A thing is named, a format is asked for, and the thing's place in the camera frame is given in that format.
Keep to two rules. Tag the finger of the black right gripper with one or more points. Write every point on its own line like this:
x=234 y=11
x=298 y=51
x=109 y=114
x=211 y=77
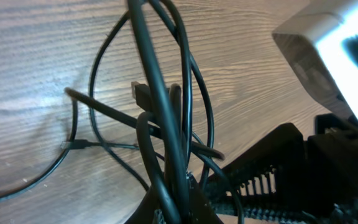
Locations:
x=277 y=166

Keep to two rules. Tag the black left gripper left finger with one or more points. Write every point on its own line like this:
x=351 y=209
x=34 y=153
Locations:
x=147 y=212

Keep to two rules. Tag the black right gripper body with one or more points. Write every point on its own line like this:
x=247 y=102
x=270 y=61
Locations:
x=333 y=167

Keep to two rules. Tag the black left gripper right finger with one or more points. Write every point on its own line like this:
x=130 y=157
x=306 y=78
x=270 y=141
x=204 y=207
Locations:
x=201 y=211

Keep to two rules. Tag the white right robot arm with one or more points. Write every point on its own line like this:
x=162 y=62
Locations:
x=320 y=43

